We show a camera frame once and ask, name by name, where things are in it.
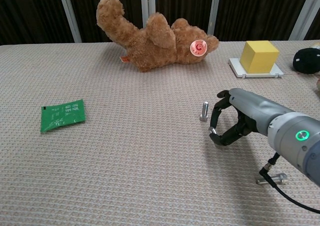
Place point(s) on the yellow cube block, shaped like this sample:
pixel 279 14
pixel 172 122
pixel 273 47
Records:
pixel 260 57

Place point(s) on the grey aluminium partition post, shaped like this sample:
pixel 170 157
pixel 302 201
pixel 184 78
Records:
pixel 148 3
pixel 305 13
pixel 70 16
pixel 214 11

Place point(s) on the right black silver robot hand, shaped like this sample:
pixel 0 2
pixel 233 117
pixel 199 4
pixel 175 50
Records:
pixel 250 108

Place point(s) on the green foil sachet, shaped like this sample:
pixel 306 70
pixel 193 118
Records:
pixel 62 116

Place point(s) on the black headed plush doll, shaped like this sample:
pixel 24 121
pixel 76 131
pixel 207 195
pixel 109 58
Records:
pixel 307 59

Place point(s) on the white square base plate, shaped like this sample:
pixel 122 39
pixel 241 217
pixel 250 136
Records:
pixel 236 67

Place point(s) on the brown plush teddy bear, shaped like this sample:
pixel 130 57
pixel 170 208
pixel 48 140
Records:
pixel 150 48

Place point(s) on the beige woven tablecloth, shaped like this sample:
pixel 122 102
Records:
pixel 125 173

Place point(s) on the steel bolt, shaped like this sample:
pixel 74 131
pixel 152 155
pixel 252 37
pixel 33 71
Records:
pixel 204 111
pixel 281 179
pixel 212 130

